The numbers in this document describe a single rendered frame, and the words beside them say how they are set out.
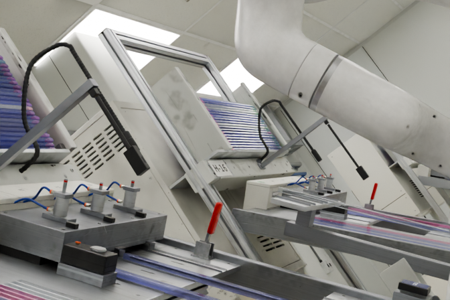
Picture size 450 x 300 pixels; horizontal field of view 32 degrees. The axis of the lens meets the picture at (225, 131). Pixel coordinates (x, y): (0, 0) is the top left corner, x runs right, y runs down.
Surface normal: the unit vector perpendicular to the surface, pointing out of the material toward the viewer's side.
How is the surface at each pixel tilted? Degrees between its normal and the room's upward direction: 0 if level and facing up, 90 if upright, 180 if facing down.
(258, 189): 90
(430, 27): 90
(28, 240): 90
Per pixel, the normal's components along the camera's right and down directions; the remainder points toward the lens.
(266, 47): -0.25, -0.08
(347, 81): -0.06, -0.27
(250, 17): -0.54, -0.05
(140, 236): 0.90, 0.19
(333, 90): -0.29, 0.13
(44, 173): 0.75, -0.59
